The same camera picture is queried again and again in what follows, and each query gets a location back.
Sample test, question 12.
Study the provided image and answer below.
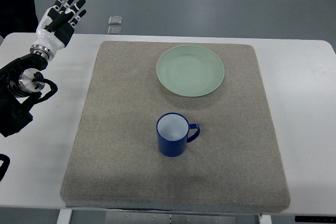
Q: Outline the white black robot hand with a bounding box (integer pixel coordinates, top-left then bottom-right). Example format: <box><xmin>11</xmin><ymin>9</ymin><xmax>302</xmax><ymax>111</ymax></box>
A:
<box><xmin>30</xmin><ymin>0</ymin><xmax>86</xmax><ymax>61</ymax></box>

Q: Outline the blue enamel mug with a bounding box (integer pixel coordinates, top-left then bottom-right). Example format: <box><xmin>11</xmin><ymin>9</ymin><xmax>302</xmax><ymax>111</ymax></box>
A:
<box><xmin>156</xmin><ymin>112</ymin><xmax>201</xmax><ymax>157</ymax></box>

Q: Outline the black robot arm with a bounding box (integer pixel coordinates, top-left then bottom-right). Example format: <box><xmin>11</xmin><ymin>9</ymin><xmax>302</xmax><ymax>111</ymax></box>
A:
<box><xmin>1</xmin><ymin>45</ymin><xmax>58</xmax><ymax>137</ymax></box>

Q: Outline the lower floor socket plate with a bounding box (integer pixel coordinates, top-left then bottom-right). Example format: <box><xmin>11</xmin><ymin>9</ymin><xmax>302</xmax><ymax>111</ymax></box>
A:
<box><xmin>108</xmin><ymin>26</ymin><xmax>122</xmax><ymax>35</ymax></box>

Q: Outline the green plate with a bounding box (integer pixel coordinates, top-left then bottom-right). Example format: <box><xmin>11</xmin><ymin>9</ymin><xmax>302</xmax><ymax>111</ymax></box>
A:
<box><xmin>156</xmin><ymin>45</ymin><xmax>225</xmax><ymax>97</ymax></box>

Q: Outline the person in dark clothes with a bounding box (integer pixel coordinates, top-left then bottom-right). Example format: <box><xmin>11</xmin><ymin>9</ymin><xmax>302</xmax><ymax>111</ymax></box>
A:
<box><xmin>1</xmin><ymin>0</ymin><xmax>38</xmax><ymax>38</ymax></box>

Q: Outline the beige felt mat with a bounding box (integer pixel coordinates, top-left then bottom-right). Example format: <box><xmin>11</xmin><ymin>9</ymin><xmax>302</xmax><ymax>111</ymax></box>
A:
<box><xmin>60</xmin><ymin>41</ymin><xmax>290</xmax><ymax>214</ymax></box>

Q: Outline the black table control panel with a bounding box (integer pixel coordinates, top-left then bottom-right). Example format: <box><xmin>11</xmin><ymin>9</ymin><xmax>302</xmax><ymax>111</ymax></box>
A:
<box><xmin>295</xmin><ymin>216</ymin><xmax>336</xmax><ymax>223</ymax></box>

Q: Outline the black strap at edge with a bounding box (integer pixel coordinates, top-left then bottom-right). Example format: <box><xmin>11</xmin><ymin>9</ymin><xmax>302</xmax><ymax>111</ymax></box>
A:
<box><xmin>0</xmin><ymin>153</ymin><xmax>11</xmax><ymax>182</ymax></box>

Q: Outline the metal table frame bracket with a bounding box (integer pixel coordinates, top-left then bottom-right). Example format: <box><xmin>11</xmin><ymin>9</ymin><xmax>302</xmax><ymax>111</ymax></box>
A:
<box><xmin>104</xmin><ymin>212</ymin><xmax>237</xmax><ymax>224</ymax></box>

